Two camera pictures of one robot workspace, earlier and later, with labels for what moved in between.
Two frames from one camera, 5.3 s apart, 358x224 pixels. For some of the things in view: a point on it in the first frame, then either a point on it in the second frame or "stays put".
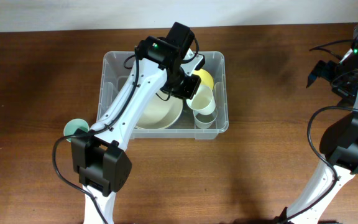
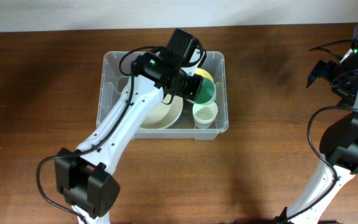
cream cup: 202,101 → 205,114
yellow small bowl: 206,78 stays put
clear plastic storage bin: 204,116 stays put
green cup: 73,124 → 206,93
